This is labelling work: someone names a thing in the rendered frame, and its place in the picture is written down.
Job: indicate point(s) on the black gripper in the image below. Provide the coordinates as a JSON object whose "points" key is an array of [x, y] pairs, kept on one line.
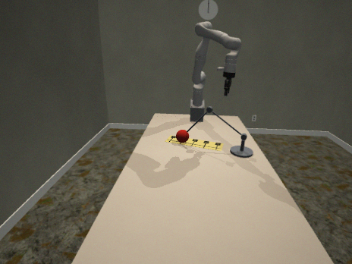
{"points": [[227, 84]]}

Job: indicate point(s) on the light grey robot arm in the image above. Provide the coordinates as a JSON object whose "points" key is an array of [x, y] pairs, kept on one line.
{"points": [[204, 30]]}

